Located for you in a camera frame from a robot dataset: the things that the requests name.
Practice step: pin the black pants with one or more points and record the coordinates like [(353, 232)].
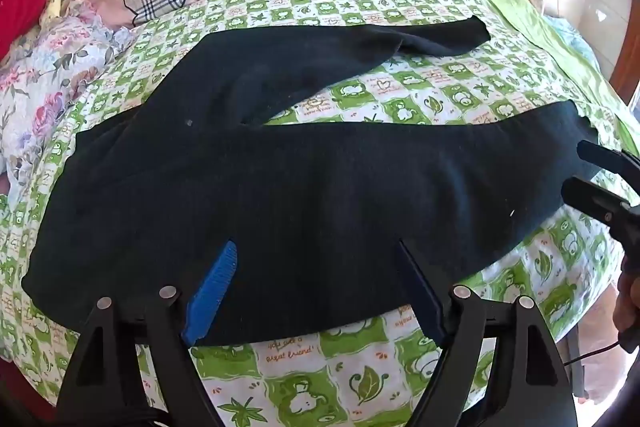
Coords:
[(300, 187)]

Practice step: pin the plain light green cloth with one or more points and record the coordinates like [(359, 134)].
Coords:
[(540, 32)]

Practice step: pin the person's right hand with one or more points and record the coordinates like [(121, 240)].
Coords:
[(629, 312)]

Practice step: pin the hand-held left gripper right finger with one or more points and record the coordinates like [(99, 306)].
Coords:
[(422, 294)]

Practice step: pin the green checkered printed blanket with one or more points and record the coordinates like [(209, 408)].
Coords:
[(425, 92)]

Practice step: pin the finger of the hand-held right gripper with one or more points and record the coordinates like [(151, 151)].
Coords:
[(607, 157), (592, 199)]

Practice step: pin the floral ruffled pillow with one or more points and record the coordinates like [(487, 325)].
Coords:
[(45, 72)]

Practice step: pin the grey metal leg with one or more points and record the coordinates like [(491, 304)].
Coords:
[(578, 362)]

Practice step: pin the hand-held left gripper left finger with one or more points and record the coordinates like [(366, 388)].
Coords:
[(212, 289)]

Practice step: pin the light blue cloth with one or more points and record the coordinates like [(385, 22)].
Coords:
[(570, 37)]

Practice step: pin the brown wooden furniture edge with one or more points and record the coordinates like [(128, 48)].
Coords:
[(631, 74)]

